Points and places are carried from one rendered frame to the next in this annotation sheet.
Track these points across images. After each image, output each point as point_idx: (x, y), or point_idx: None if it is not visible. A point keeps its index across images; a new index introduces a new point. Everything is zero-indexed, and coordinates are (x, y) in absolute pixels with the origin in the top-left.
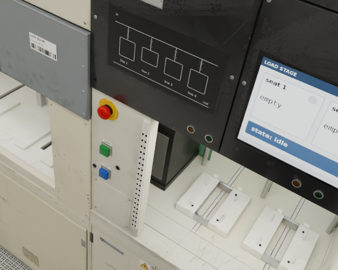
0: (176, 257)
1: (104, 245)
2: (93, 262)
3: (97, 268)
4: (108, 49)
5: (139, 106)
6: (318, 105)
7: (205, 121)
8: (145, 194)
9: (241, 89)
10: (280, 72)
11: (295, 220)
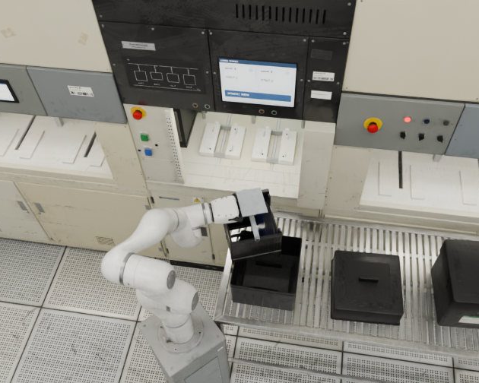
0: (215, 184)
1: (163, 200)
2: None
3: None
4: (128, 79)
5: (159, 103)
6: (254, 71)
7: (201, 98)
8: (179, 153)
9: (214, 76)
10: (229, 62)
11: (280, 129)
